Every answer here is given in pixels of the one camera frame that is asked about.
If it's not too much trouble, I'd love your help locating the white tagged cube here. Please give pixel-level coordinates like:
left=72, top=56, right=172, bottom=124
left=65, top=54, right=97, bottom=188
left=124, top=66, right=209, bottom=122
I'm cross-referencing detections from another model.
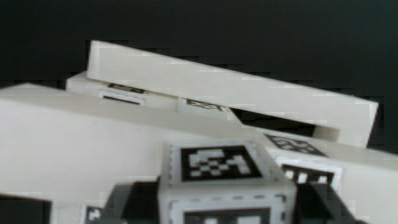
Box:
left=157, top=140, right=296, bottom=224

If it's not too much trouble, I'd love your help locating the white chair back frame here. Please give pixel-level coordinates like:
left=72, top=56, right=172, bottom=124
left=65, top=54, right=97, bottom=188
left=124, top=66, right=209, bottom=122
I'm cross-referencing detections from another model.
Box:
left=0, top=85, right=398, bottom=224

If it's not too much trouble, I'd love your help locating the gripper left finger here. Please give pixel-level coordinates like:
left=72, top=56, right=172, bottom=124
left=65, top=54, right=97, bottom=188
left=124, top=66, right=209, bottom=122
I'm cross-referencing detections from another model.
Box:
left=99, top=181, right=159, bottom=224

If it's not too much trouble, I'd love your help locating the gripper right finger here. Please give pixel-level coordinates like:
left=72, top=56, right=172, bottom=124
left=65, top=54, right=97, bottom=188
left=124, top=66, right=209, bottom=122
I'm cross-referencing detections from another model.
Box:
left=292, top=183, right=362, bottom=224

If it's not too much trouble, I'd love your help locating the white chair leg with tag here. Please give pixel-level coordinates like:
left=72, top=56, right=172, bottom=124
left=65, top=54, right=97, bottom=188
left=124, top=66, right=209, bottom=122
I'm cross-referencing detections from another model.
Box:
left=177, top=98, right=237, bottom=122

